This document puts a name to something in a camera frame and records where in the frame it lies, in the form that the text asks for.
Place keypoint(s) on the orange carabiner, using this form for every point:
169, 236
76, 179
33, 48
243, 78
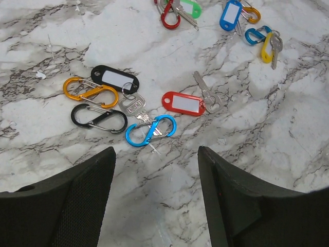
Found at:
95, 89
251, 14

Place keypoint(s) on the blue carabiner front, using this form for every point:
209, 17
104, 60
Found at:
255, 36

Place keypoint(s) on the orange carabiner front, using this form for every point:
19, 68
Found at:
251, 14

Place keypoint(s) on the red carabiner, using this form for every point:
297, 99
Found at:
169, 16

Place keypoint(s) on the yellow key tag with key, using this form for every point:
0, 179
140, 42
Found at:
273, 44

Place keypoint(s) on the light blue carabiner middle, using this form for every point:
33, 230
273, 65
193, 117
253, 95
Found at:
150, 135

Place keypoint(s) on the red key tag with key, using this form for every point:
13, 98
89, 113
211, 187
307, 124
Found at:
193, 105

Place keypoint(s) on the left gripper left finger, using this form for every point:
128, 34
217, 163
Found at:
66, 209

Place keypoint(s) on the green key tag with key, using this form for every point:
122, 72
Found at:
189, 10

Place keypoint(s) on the black key tag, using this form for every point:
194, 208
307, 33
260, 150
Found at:
131, 103

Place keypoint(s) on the orange carabiner near black tag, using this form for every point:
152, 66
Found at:
95, 89

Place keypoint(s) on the blue key tag with key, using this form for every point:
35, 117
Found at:
229, 19

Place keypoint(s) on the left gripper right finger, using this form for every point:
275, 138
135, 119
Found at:
243, 210

